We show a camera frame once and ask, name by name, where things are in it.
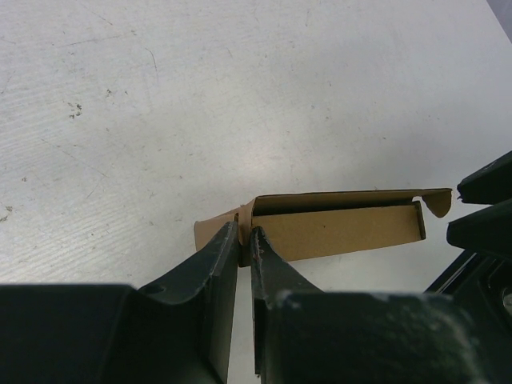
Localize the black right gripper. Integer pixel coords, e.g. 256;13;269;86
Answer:
426;152;512;348

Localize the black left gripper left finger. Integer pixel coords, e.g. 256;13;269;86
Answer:
1;222;239;383

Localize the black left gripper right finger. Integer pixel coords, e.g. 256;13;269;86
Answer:
250;227;500;383

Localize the brown paper box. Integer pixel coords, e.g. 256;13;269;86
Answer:
194;188;452;262

